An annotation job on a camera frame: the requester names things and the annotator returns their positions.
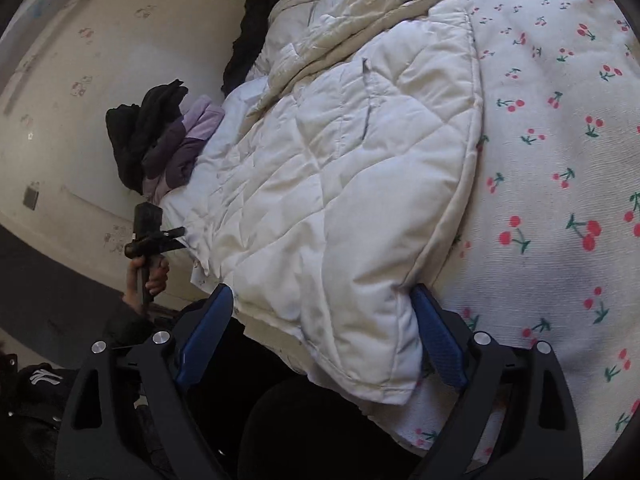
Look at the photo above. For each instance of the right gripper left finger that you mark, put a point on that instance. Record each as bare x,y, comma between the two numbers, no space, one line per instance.
162,368

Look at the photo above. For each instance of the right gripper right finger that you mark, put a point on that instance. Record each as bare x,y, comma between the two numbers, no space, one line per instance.
514,417

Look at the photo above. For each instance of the cream quilted coat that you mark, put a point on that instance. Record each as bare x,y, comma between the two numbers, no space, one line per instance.
337,180

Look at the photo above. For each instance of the black clothing on pillow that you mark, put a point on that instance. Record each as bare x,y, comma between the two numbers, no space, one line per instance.
246,48

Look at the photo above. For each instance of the person's left hand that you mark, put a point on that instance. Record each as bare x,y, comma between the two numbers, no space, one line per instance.
154,285

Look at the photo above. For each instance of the purple lilac jacket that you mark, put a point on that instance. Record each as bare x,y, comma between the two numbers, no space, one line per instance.
170,162

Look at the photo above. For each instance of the cherry print bed sheet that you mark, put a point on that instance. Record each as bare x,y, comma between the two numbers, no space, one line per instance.
548,249

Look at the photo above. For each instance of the black garment near wall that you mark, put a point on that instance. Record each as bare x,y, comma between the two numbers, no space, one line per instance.
134,129

